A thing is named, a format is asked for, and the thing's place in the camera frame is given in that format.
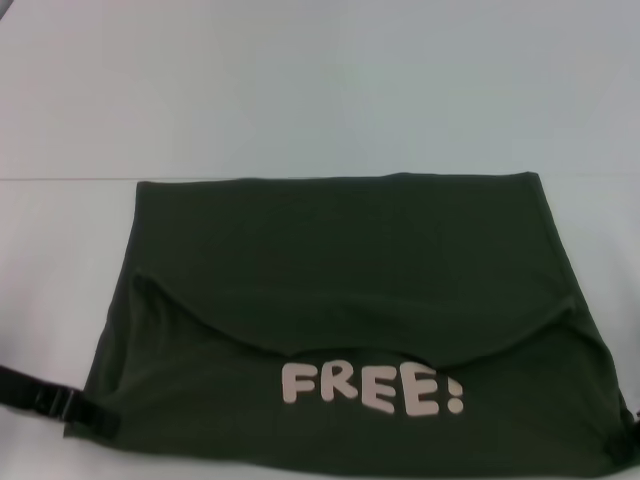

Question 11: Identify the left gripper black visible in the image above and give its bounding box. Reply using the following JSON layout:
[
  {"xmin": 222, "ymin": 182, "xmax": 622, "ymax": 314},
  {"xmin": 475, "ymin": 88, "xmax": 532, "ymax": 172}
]
[{"xmin": 0, "ymin": 363, "xmax": 124, "ymax": 437}]

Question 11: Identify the dark green t-shirt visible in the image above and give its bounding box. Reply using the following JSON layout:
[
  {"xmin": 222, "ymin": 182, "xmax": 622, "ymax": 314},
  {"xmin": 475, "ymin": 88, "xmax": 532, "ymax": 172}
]
[{"xmin": 62, "ymin": 171, "xmax": 634, "ymax": 480}]

